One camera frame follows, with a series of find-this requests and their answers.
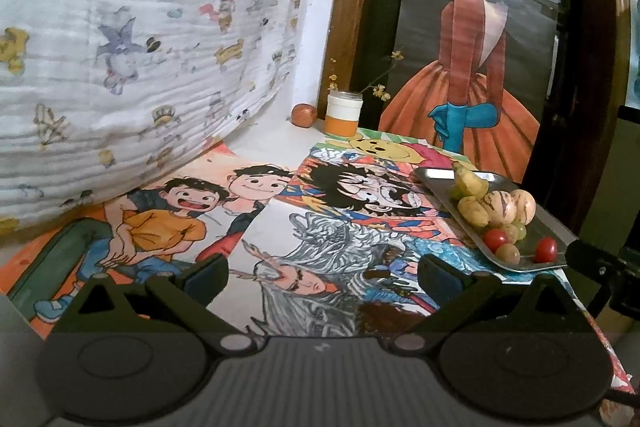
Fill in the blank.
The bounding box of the red cherry tomato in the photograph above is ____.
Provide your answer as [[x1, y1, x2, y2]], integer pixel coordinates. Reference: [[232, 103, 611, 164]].
[[482, 228, 510, 253], [534, 237, 559, 264]]

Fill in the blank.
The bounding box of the wall poster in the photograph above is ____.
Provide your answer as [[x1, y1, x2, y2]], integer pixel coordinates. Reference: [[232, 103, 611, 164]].
[[377, 0, 561, 185]]

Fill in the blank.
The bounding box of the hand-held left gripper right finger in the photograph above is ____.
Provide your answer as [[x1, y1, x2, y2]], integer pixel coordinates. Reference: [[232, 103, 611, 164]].
[[381, 254, 595, 355]]

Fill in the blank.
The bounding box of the spotted banana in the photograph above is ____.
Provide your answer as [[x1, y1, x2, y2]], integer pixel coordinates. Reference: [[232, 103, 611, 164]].
[[458, 195, 492, 229]]

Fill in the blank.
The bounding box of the metal tray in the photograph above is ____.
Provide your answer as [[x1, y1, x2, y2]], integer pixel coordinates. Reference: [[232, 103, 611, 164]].
[[414, 166, 571, 272]]

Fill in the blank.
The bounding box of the drawing of two boys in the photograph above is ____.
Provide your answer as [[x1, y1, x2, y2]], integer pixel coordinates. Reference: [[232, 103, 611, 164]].
[[0, 142, 296, 338]]

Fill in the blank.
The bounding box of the printed blanket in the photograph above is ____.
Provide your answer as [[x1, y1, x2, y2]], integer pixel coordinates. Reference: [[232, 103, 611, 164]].
[[0, 0, 321, 248]]

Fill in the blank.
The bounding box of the banana with sticker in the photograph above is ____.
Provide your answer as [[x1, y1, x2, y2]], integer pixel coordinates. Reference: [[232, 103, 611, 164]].
[[451, 161, 492, 201]]

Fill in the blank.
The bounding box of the orange patterned drawing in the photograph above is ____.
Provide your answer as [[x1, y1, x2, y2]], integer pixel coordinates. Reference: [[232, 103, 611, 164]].
[[560, 269, 638, 395]]

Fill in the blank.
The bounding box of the brownish grape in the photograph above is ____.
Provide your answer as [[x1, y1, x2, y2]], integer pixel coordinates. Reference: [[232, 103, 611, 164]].
[[495, 243, 521, 266]]

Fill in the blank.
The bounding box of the white and orange jar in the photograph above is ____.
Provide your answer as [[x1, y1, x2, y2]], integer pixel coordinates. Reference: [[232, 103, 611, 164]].
[[324, 90, 362, 138]]

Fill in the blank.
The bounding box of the red apple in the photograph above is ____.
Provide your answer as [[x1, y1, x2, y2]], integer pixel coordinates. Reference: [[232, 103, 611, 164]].
[[291, 103, 317, 126]]

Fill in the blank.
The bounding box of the yellow bear drawing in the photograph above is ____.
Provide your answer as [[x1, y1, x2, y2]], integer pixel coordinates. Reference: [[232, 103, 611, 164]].
[[325, 129, 473, 170]]

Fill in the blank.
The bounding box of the small striped pepino melon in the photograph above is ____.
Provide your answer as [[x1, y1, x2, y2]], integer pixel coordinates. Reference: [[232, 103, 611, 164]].
[[509, 188, 538, 225]]

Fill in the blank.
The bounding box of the large striped pepino melon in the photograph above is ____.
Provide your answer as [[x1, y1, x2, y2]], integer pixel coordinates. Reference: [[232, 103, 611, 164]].
[[481, 189, 518, 228]]

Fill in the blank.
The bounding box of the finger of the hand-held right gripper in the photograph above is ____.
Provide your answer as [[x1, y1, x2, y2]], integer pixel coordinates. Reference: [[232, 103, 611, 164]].
[[566, 239, 608, 273]]

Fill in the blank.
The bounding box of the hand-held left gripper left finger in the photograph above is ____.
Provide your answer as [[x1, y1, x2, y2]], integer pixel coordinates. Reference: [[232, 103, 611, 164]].
[[52, 253, 251, 355]]

